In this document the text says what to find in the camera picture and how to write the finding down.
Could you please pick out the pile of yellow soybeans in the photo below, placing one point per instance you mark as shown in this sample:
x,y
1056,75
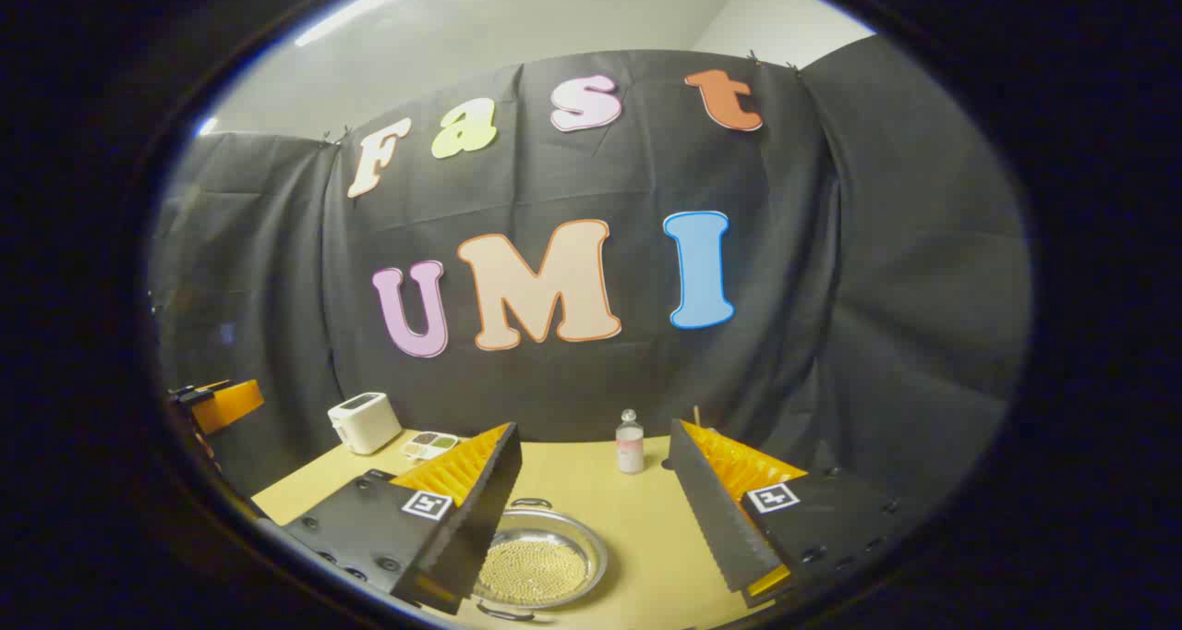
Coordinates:
x,y
536,570

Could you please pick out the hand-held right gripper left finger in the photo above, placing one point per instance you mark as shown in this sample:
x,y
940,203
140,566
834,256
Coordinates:
x,y
480,519

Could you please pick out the black backdrop cloth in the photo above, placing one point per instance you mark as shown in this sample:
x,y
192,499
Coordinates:
x,y
831,270

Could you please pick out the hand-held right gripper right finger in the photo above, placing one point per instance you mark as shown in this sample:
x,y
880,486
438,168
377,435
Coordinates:
x,y
711,519

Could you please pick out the white compartment tray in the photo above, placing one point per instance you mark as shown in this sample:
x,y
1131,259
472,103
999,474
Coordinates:
x,y
430,443

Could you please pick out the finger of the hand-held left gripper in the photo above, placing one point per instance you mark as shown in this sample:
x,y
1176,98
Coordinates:
x,y
231,404

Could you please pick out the clear bottle pink label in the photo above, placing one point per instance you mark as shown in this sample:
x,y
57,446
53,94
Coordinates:
x,y
630,450

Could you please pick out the white toaster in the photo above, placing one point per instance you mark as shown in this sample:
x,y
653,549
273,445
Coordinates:
x,y
365,422

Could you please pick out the stainless steel pot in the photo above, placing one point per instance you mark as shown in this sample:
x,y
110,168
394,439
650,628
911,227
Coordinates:
x,y
577,528

